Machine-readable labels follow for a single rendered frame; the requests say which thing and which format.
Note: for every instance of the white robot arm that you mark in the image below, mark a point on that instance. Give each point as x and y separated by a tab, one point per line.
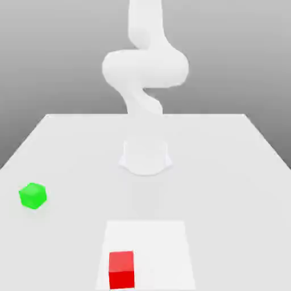
145	68

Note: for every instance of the small green cube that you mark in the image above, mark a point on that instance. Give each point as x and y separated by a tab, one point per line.
33	196

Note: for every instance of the small red cube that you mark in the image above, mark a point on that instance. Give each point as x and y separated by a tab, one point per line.
121	270

